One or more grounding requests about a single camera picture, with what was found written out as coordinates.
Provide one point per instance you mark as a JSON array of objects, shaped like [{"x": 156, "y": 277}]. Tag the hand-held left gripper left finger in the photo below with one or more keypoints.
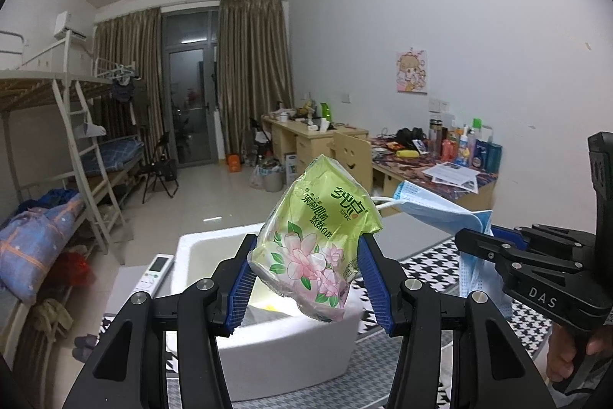
[{"x": 239, "y": 294}]

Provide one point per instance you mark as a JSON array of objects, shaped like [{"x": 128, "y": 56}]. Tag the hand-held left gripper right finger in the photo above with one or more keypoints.
[{"x": 376, "y": 289}]

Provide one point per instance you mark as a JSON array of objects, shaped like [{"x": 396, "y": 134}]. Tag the white remote control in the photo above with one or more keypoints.
[{"x": 154, "y": 274}]

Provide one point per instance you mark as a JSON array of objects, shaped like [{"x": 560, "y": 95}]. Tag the white air conditioner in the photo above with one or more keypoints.
[{"x": 69, "y": 25}]

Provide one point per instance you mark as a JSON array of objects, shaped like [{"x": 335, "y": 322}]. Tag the red bag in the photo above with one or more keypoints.
[{"x": 79, "y": 270}]

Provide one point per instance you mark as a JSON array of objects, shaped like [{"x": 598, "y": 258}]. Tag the pink cartoon wall poster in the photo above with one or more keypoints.
[{"x": 412, "y": 71}]

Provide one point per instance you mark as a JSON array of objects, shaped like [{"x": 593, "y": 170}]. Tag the orange container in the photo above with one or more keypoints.
[{"x": 233, "y": 163}]

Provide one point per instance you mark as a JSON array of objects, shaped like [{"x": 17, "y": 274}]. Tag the hanging dark clothes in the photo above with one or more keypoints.
[{"x": 127, "y": 90}]

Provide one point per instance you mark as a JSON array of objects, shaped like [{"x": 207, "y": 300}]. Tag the desk with patterned cover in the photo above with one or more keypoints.
[{"x": 412, "y": 172}]

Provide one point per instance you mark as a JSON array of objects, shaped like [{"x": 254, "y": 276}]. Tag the glass balcony door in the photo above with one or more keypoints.
[{"x": 191, "y": 92}]

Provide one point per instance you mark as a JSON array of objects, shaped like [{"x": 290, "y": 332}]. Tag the dark slippers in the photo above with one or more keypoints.
[{"x": 85, "y": 346}]

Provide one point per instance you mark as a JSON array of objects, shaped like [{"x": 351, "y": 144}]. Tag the row of toiletry bottles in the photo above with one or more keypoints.
[{"x": 474, "y": 150}]

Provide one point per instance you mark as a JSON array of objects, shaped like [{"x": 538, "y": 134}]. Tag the white metal bunk bed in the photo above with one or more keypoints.
[
  {"x": 119, "y": 150},
  {"x": 28, "y": 88}
]

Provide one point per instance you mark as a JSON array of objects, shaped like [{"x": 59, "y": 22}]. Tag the white wall socket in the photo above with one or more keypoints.
[{"x": 438, "y": 105}]

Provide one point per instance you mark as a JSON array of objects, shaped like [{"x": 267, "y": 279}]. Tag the blue face mask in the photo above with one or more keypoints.
[{"x": 426, "y": 207}]

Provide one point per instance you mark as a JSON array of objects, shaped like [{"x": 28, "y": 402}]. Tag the person's right hand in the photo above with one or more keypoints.
[{"x": 562, "y": 351}]

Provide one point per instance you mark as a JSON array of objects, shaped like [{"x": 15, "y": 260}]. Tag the printed paper sheets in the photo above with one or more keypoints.
[{"x": 452, "y": 174}]

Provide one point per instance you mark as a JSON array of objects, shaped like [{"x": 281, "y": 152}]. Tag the wooden chair with smiley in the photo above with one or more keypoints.
[{"x": 352, "y": 155}]

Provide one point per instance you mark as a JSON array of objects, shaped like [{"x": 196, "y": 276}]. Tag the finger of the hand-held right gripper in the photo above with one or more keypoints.
[
  {"x": 555, "y": 239},
  {"x": 517, "y": 258}
]

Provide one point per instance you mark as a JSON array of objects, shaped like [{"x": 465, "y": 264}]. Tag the white bunk bed ladder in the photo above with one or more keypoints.
[{"x": 81, "y": 150}]

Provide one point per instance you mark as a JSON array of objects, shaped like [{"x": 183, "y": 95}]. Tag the plastic bags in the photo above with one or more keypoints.
[{"x": 266, "y": 176}]

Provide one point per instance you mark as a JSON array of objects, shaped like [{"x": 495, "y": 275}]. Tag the yellow packet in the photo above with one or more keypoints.
[{"x": 408, "y": 153}]

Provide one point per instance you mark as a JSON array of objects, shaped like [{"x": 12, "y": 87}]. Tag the green floral tissue pack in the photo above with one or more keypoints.
[{"x": 316, "y": 236}]

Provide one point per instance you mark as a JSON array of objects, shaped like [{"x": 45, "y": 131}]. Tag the houndstooth tablecloth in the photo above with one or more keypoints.
[{"x": 431, "y": 265}]

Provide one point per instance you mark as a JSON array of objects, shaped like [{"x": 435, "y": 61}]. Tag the white foam box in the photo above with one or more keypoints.
[{"x": 287, "y": 356}]

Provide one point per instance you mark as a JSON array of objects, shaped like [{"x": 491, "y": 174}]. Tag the white blue carton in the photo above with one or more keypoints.
[{"x": 290, "y": 168}]

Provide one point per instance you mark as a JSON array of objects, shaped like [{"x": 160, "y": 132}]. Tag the blue checked quilt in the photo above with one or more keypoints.
[{"x": 33, "y": 241}]

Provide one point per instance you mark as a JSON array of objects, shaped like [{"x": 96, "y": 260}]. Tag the brown curtain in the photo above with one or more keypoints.
[
  {"x": 254, "y": 69},
  {"x": 129, "y": 45}
]

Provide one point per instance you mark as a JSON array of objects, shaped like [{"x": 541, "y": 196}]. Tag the light wooden desk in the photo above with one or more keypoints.
[{"x": 301, "y": 145}]

